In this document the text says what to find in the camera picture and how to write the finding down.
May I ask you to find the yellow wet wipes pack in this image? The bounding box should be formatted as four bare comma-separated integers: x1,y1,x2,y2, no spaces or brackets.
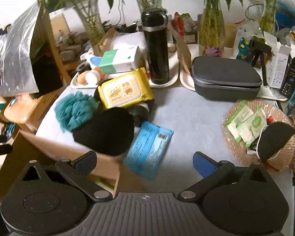
97,68,154,109

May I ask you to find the white plastic tray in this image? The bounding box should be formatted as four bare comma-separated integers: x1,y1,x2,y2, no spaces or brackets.
70,51,180,89

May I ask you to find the brown egg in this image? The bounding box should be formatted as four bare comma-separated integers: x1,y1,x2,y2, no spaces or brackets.
77,70,89,85

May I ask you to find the blue wipes packet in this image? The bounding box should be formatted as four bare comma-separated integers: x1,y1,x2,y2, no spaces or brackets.
124,122,173,179

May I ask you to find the black soft hat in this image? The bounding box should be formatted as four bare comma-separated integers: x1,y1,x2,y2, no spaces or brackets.
72,107,135,156

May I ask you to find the white cap orange bottle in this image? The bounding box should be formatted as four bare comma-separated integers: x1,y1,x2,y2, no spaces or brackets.
85,67,105,85

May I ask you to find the brown cardboard box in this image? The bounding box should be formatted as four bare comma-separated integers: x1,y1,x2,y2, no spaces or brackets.
0,128,123,198

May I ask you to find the grey zip hard case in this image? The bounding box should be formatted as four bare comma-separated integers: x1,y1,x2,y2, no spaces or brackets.
191,56,263,96

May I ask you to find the woven round basket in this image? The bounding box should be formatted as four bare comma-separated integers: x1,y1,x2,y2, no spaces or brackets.
222,99,295,174

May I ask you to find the black garbage bag roll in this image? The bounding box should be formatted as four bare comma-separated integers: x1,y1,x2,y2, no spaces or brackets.
127,102,153,127

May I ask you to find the black half round sponge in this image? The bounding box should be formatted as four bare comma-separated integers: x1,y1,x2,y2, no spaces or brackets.
256,122,295,162

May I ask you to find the right glass vase bamboo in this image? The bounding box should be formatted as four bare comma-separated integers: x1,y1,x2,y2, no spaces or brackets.
198,0,231,57

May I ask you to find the green white tissue box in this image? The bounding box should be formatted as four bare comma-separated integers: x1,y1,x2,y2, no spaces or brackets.
99,46,141,75

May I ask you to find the brown paper bag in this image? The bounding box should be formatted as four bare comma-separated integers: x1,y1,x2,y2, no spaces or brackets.
167,22,191,75

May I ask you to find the teal mesh bath sponge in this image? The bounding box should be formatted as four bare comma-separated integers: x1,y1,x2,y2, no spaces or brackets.
54,91,99,133

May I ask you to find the black tape roll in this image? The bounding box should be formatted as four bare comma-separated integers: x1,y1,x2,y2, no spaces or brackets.
76,62,91,74

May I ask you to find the wooden chair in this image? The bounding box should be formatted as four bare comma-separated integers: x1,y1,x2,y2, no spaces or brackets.
3,9,74,133

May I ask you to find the black thermos bottle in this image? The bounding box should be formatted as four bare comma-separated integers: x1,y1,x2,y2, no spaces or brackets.
141,8,169,85

